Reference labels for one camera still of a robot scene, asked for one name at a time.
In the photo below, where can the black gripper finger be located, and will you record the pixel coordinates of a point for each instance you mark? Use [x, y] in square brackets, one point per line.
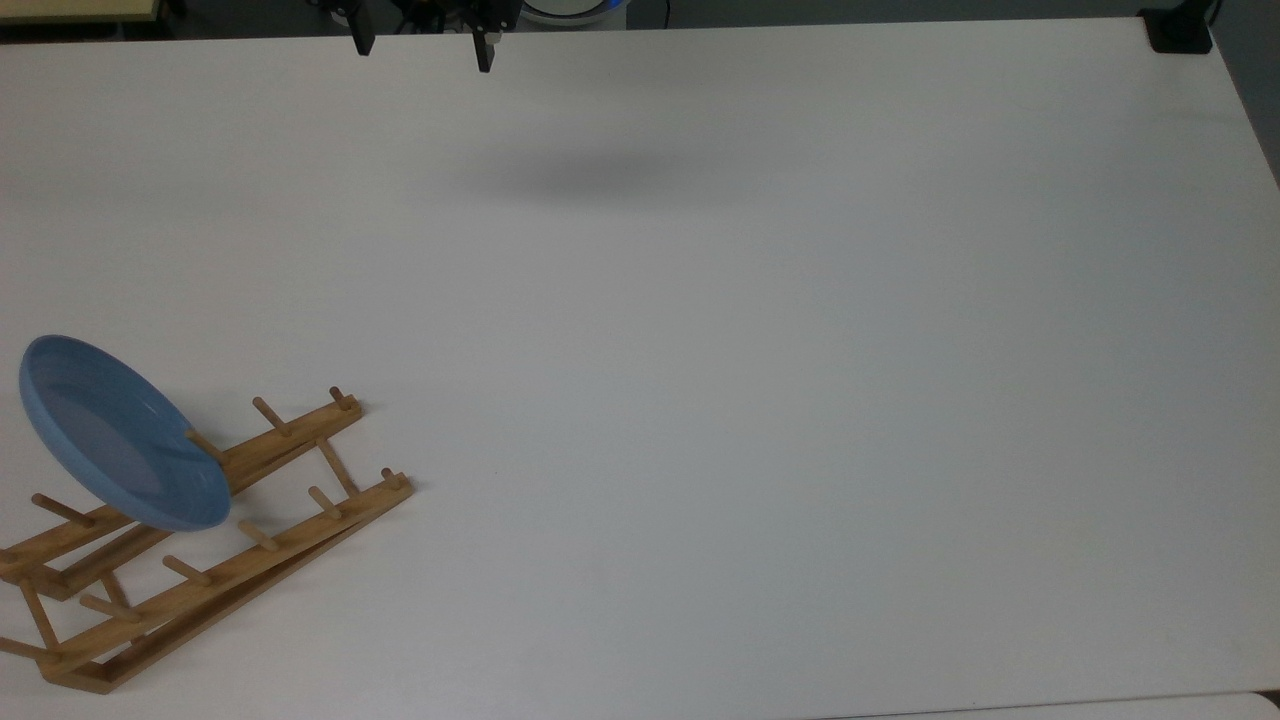
[362, 36]
[485, 50]

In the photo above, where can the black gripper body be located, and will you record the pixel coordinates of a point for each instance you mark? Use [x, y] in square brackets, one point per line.
[430, 10]

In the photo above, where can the blue round plate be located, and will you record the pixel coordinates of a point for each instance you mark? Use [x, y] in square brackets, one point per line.
[120, 435]

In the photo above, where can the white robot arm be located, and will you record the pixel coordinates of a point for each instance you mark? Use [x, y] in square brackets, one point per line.
[572, 9]

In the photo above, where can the wooden plate rack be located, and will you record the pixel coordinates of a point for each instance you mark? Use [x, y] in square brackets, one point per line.
[240, 520]

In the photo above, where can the light wooden desk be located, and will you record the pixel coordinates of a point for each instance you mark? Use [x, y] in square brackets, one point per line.
[78, 9]

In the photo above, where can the black table clamp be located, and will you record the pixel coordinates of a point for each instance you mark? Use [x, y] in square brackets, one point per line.
[1178, 30]

